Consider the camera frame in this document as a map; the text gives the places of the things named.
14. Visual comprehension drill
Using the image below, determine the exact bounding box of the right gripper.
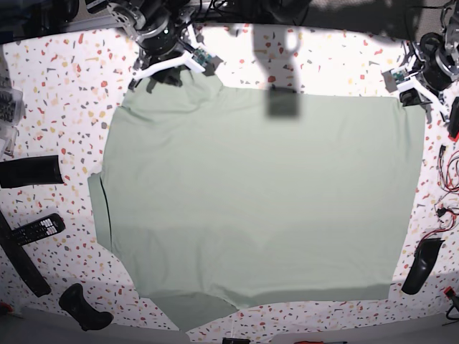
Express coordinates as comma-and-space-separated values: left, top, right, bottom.
136, 16, 189, 93

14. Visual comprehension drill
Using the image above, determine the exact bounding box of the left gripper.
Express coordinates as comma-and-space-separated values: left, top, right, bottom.
399, 33, 458, 125

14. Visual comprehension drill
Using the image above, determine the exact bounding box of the light green T-shirt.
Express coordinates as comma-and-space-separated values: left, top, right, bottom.
88, 70, 425, 331

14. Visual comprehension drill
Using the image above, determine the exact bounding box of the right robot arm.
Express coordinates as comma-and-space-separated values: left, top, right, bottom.
107, 1, 203, 90

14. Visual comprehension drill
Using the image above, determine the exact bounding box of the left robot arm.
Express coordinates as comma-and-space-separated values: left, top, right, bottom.
390, 1, 458, 124

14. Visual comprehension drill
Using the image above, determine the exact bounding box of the red black device right edge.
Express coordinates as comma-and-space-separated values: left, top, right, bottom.
448, 97, 459, 142

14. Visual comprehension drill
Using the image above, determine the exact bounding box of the black cylindrical roll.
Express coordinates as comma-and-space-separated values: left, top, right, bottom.
1, 155, 64, 188

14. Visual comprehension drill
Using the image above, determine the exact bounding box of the clear plastic parts box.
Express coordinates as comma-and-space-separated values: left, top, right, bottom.
1, 77, 24, 157

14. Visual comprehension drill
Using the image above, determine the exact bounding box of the black TV remote control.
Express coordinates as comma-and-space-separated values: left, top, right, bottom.
10, 213, 65, 246

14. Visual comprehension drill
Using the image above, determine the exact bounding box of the long black bar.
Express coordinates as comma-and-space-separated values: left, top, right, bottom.
1, 214, 51, 297

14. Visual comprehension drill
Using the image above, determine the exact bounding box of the black game controller grip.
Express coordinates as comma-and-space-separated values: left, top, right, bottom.
59, 283, 114, 331

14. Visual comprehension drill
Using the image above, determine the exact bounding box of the small black box bottom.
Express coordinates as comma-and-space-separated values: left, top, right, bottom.
222, 338, 250, 344

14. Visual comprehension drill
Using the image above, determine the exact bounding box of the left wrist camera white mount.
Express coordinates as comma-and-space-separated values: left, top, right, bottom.
382, 67, 450, 123

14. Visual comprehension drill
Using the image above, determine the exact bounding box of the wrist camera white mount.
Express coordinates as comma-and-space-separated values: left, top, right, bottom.
133, 45, 223, 80
382, 67, 450, 123

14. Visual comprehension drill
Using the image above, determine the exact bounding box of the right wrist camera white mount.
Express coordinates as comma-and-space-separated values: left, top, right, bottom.
133, 45, 223, 80

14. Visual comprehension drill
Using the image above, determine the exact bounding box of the red black wire bundle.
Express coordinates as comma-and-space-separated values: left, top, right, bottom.
420, 144, 459, 252

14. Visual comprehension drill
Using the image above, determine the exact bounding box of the black curved handle right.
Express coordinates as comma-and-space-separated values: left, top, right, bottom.
402, 238, 444, 295

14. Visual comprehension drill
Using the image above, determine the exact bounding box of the red handled screwdriver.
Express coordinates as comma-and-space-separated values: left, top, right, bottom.
294, 340, 348, 344

